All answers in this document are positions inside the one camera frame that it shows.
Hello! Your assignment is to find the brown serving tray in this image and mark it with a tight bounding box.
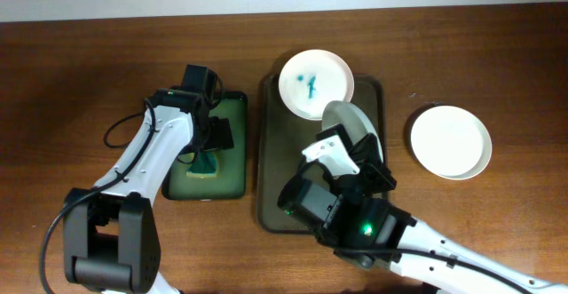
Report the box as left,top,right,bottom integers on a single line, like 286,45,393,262
256,74,387,234

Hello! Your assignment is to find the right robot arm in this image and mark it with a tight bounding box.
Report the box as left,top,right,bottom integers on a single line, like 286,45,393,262
278,132,567,293

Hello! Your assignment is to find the green and yellow sponge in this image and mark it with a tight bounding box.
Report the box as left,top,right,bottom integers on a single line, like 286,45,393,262
186,152,219,179

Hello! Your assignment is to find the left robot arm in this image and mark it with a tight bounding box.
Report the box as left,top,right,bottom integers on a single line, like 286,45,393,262
62,88,217,293

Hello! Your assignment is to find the white plate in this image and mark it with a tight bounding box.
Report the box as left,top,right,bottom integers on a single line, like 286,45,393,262
409,105,493,180
278,49,355,121
321,100,379,145

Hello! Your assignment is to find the green water tray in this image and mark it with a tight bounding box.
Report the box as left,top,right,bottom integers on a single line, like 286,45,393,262
162,91,248,201

